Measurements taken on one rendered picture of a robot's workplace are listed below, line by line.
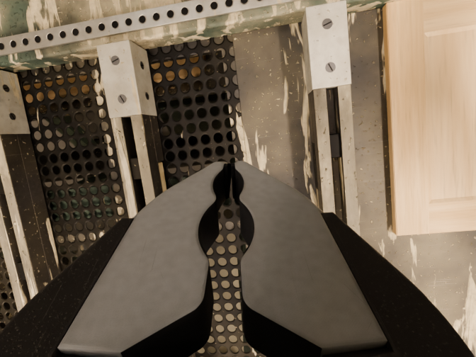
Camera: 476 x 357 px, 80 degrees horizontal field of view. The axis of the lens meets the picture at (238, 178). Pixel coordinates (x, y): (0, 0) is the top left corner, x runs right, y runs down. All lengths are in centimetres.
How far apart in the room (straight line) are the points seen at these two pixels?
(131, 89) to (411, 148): 50
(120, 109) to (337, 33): 38
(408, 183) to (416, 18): 28
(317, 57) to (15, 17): 55
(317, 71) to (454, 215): 36
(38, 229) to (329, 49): 67
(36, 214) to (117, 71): 36
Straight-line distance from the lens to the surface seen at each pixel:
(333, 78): 51
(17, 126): 74
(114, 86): 57
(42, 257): 76
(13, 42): 72
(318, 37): 52
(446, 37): 64
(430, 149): 61
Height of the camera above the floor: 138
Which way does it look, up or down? 30 degrees down
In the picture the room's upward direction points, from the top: 179 degrees clockwise
